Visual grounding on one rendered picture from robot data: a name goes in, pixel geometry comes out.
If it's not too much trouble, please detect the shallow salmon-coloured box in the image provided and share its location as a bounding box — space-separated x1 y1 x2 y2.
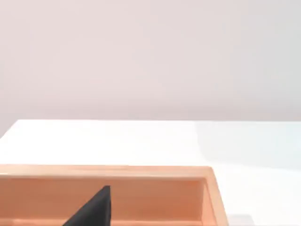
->
0 164 230 226

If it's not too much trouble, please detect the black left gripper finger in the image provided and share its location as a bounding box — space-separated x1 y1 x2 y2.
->
62 185 112 226

